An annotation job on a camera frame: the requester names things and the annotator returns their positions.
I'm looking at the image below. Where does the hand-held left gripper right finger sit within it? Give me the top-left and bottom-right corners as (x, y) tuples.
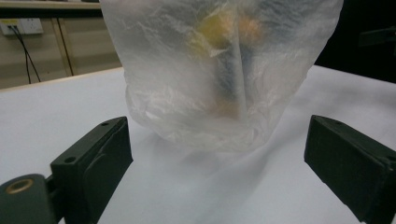
(304, 114), (396, 224)

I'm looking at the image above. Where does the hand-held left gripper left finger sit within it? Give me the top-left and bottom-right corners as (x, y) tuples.
(49, 116), (134, 224)

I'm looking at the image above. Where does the translucent plastic bag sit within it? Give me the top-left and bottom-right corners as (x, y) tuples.
(98, 0), (345, 153)

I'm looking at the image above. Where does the beige wooden cabinet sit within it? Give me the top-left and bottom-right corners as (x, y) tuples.
(0, 0), (123, 91)

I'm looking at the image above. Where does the black power cable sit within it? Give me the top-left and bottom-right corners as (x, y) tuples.
(7, 25), (42, 85)

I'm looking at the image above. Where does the white wall socket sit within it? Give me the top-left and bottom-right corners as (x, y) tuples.
(0, 18), (45, 35)

